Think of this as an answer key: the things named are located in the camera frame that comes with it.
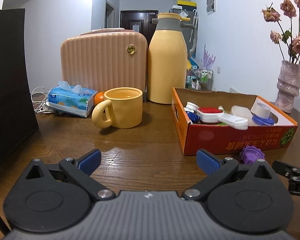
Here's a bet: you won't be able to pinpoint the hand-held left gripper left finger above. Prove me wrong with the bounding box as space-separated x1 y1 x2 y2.
25 149 116 202

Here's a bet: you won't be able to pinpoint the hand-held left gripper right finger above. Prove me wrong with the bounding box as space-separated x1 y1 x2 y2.
182 149 278 202

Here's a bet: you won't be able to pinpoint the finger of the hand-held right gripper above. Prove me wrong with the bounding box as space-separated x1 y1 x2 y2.
272 160 300 178

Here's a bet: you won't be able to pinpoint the red cardboard box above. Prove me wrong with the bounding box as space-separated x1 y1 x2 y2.
171 87 299 156

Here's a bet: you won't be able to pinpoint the purple bottle cap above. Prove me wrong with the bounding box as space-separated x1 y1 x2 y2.
239 145 265 165

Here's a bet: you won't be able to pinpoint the white red lint brush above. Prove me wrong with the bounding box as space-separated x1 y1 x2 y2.
197 107 249 130

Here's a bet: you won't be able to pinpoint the blue round lid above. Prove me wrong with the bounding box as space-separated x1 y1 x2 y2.
251 115 275 126

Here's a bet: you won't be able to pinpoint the white plastic jar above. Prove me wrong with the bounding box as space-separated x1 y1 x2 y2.
230 105 255 127

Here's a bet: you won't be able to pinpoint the yellow ceramic mug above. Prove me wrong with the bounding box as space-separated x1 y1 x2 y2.
91 87 143 130

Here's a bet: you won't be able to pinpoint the blue tissue pack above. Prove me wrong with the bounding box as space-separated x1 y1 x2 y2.
48 81 98 118

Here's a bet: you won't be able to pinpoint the small orange tangerine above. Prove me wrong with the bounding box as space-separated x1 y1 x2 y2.
94 92 107 105

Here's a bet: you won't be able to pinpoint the pink textured vase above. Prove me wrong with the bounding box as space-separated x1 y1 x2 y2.
274 60 300 114

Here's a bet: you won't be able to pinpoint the pink ribbed suitcase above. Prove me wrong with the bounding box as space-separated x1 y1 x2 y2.
60 27 148 98

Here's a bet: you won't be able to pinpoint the yellow thermos jug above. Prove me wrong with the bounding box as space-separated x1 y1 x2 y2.
147 12 198 105

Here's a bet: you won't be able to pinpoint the white folded umbrella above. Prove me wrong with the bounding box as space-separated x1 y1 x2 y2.
191 9 198 43

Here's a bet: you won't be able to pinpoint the dark entrance door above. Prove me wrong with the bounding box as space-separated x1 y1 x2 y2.
120 10 158 38

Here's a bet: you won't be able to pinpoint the grey side door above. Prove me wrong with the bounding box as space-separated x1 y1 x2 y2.
105 0 115 29

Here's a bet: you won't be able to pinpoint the grey refrigerator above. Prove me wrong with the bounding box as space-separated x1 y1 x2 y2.
169 5 199 63

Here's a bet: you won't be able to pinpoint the yellow black box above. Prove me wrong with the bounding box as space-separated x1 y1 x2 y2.
177 0 197 10

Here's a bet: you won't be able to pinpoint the white cables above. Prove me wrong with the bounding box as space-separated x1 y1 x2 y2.
30 86 57 115

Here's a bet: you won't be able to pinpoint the wire storage cart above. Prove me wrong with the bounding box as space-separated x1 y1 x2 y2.
186 66 214 90

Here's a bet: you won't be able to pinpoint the purple wall decal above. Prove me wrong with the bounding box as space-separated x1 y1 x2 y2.
201 44 217 70

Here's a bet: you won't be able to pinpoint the white wall panel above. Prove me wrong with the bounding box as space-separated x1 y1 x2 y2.
205 0 217 15

